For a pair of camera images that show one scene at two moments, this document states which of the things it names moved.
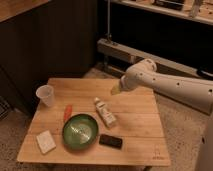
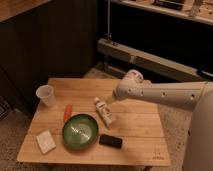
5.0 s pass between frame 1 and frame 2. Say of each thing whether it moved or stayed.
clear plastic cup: stayed
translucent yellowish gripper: moved
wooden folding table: stayed
